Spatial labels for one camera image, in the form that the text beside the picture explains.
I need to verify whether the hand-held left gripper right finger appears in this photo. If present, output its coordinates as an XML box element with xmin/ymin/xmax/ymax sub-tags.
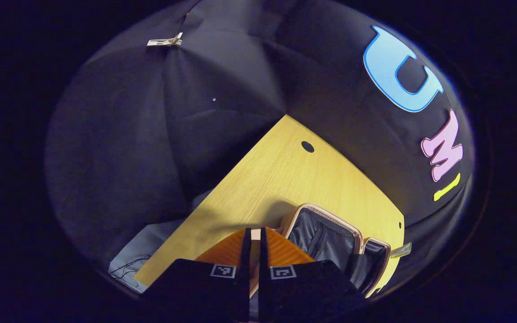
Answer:
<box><xmin>259</xmin><ymin>227</ymin><xmax>363</xmax><ymax>323</ymax></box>

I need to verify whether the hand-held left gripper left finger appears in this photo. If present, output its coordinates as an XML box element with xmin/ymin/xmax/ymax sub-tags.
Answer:
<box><xmin>143</xmin><ymin>227</ymin><xmax>253</xmax><ymax>323</ymax></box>

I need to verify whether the pink suitcase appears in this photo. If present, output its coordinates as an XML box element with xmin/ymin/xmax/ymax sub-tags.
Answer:
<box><xmin>249</xmin><ymin>203</ymin><xmax>392</xmax><ymax>299</ymax></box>

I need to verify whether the black backdrop cloth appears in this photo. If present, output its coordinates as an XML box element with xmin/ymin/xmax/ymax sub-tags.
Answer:
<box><xmin>45</xmin><ymin>0</ymin><xmax>475</xmax><ymax>288</ymax></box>

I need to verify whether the silver cloth clip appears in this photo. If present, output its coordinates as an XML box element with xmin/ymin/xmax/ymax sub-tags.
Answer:
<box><xmin>147</xmin><ymin>32</ymin><xmax>184</xmax><ymax>48</ymax></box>

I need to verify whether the thin dark floor cable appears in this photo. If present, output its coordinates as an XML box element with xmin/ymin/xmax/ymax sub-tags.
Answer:
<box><xmin>108</xmin><ymin>253</ymin><xmax>153</xmax><ymax>281</ymax></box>

